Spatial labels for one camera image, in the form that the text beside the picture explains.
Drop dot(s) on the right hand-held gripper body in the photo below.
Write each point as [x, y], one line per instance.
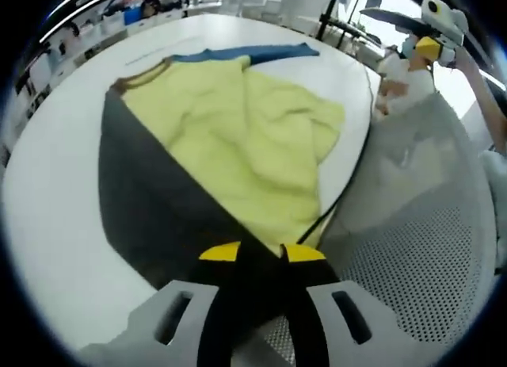
[447, 20]

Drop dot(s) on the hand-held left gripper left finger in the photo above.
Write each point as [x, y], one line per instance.
[216, 323]

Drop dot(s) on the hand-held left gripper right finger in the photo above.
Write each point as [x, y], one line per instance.
[313, 280]

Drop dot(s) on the yellow blue grey garment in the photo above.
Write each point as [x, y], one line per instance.
[237, 145]

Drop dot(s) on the thin black stand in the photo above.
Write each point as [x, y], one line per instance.
[351, 14]

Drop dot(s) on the black stand pole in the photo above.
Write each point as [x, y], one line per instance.
[328, 14]

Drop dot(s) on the grey mesh office chair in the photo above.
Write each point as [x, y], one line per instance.
[416, 244]

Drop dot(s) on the person's white clothing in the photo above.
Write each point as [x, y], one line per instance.
[497, 173]

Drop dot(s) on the blue storage box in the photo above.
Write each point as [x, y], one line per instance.
[132, 17]

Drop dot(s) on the white storage counter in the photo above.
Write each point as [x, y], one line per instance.
[115, 24]

